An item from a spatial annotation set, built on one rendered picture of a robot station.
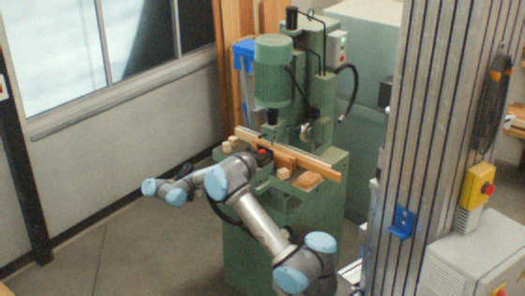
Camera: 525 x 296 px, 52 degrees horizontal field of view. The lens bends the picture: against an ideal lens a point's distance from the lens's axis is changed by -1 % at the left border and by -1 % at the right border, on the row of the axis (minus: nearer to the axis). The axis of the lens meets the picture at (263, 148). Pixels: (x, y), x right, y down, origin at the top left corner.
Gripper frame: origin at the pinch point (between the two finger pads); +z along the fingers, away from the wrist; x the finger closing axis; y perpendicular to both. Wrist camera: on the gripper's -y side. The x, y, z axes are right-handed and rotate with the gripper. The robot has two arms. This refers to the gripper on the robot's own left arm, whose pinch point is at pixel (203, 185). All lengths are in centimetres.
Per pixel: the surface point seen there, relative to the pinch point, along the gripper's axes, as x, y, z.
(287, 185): 30.8, -10.5, 21.8
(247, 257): 2, 39, 48
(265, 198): 17.0, 0.4, 27.5
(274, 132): 13.7, -31.9, 24.5
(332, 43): 27, -80, 33
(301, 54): 19, -71, 21
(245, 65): -54, -63, 70
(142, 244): -83, 65, 51
